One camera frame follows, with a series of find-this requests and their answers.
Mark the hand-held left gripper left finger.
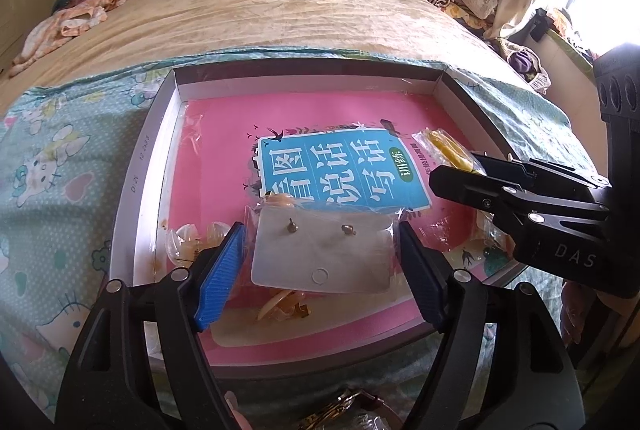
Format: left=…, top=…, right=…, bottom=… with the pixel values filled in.
left=55, top=221, right=246, bottom=430

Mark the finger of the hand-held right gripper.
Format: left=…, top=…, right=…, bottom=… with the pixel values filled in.
left=429, top=165, right=610, bottom=237
left=470, top=151, right=612, bottom=192

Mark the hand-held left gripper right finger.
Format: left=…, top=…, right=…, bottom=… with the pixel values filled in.
left=397, top=221, right=586, bottom=430

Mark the bag of yellow hair ties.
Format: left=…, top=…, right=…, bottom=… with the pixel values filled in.
left=411, top=127, right=488, bottom=176

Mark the clear hair clip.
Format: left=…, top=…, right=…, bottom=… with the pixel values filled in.
left=165, top=219, right=236, bottom=268

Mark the beige spiral hair clip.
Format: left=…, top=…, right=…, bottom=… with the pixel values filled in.
left=257, top=191, right=313, bottom=322

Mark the clear bag with earring card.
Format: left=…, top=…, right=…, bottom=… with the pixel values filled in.
left=244, top=205, right=401, bottom=295

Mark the shallow grey cardboard box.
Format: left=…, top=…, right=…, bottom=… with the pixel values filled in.
left=107, top=59, right=601, bottom=383

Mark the person's right hand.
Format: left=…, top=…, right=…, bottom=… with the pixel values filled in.
left=559, top=283, right=601, bottom=351

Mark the basket with clothes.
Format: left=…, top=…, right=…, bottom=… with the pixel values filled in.
left=492, top=38, right=551, bottom=94

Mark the pink book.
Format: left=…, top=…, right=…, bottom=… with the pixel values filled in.
left=165, top=88, right=526, bottom=366

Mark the black device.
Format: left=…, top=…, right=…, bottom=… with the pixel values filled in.
left=520, top=8, right=553, bottom=44

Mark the cartoon printed blanket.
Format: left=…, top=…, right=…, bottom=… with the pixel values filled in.
left=0, top=48, right=596, bottom=430

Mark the beige bedsheet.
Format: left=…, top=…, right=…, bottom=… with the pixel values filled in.
left=0, top=0, right=546, bottom=111

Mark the pink and cream clothing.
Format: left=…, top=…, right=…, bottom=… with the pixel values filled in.
left=10, top=0, right=131, bottom=76

